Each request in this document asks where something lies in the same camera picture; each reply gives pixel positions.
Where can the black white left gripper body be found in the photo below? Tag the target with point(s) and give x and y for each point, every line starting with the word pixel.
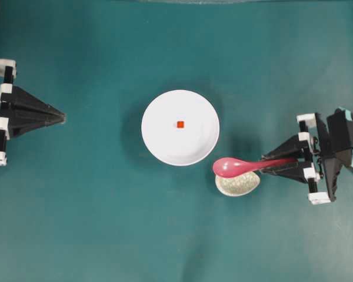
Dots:
pixel 0 111

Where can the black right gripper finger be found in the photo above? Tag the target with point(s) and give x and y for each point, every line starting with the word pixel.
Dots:
pixel 291 148
pixel 293 170

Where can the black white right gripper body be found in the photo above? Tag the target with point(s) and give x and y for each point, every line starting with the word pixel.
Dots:
pixel 323 172

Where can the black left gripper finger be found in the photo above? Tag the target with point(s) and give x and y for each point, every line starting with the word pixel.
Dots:
pixel 20 126
pixel 22 100

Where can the red plastic soup spoon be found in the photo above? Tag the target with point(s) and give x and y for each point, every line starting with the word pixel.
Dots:
pixel 229 167

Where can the small red block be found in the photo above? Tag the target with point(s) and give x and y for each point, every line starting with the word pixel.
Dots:
pixel 180 124

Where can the speckled ceramic spoon rest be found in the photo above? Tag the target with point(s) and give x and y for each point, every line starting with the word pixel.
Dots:
pixel 239 185

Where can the white round bowl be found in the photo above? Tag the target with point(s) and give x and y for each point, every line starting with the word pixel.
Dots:
pixel 185 146

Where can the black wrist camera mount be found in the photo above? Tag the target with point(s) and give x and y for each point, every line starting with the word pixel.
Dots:
pixel 340 125

